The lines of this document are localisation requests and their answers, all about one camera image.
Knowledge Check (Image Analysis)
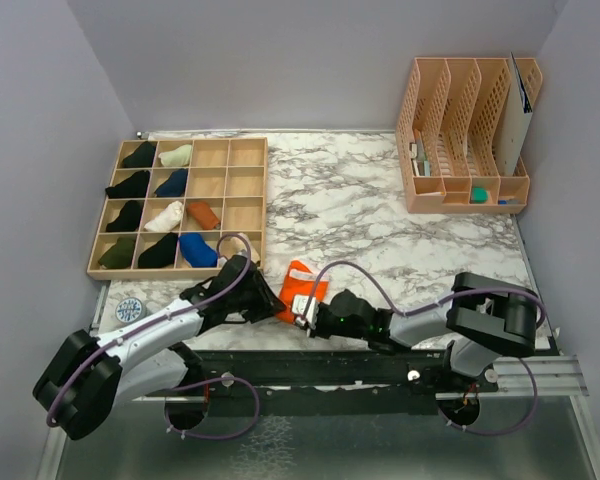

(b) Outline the bright orange underwear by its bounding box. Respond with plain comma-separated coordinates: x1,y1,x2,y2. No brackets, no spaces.
275,259,318,326

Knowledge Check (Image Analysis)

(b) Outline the rust brown underwear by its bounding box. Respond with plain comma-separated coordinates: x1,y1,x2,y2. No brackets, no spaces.
186,201,221,230

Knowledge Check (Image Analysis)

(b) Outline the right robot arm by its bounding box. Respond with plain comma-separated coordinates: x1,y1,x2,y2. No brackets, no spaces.
291,272,546,391

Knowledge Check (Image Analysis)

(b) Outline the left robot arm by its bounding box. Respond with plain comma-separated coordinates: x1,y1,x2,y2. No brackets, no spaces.
33,255,285,440

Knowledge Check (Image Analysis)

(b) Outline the beige rolled underwear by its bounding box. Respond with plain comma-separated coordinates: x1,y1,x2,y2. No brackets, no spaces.
229,232,261,265

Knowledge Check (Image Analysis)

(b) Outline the blue rolled underwear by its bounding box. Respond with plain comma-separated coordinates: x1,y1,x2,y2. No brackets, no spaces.
179,233,218,268

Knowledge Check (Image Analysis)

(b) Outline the black rolled underwear bottom row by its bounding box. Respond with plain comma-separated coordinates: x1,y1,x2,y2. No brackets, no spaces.
137,233,178,269

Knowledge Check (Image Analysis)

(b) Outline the white rolled underwear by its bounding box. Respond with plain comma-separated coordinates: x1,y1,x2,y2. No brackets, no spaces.
142,200,184,233

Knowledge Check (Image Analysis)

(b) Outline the navy rolled underwear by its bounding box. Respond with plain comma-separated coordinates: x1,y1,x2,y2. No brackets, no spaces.
154,168,188,198

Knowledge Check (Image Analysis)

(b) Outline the dark green rolled underwear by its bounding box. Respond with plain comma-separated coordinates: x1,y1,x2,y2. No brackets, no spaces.
97,237,136,270

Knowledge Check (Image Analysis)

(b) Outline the black rolled underwear third row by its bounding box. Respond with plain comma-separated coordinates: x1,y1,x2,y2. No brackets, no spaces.
105,200,143,233

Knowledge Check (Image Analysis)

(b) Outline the light green rolled underwear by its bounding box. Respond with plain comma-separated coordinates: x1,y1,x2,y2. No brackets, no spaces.
158,144,193,168

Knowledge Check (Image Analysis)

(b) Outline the black rolled underwear second row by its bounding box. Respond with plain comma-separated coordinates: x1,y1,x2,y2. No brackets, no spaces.
105,170,150,199

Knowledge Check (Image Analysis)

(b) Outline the black rolled underwear top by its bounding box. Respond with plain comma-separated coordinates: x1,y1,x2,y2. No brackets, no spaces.
121,141,156,169

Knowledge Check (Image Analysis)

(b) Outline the wooden compartment organizer tray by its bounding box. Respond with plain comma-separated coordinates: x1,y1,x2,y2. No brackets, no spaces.
87,138,268,280

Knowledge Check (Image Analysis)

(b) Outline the blue white round tin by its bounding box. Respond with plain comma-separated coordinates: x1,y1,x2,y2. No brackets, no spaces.
114,297,147,324

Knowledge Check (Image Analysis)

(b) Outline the green object in rack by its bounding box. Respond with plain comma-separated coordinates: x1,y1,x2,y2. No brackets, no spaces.
470,187,489,205

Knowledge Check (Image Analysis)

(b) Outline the pink plastic file rack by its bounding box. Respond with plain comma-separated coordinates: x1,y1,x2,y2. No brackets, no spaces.
395,57,543,214

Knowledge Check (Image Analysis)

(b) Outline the white board in rack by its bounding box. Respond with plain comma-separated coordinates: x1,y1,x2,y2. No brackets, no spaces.
494,54,533,176

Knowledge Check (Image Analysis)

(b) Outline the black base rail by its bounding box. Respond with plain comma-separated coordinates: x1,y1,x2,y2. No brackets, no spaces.
164,350,498,417

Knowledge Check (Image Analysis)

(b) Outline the aluminium extrusion rail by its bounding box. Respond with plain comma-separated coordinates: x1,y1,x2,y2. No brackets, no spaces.
54,355,591,401

